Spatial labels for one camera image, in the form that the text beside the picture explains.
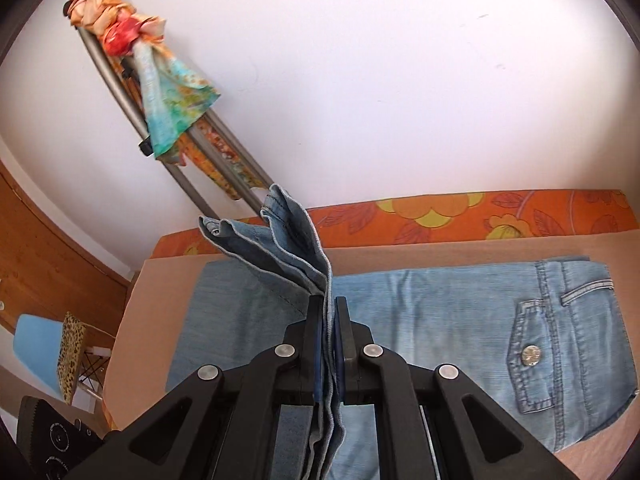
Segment light blue denim jeans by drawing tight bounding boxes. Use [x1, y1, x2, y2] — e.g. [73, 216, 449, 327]
[166, 186, 638, 479]

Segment leopard print cushion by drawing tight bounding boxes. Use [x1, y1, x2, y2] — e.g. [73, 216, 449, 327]
[56, 312, 87, 405]

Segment pink bed blanket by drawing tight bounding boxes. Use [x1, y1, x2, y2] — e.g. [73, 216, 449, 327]
[103, 230, 639, 479]

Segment grey tripod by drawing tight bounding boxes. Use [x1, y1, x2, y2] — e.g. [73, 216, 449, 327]
[62, 0, 277, 224]

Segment orange floral bed sheet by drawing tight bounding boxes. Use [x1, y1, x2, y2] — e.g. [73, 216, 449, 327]
[150, 187, 640, 261]

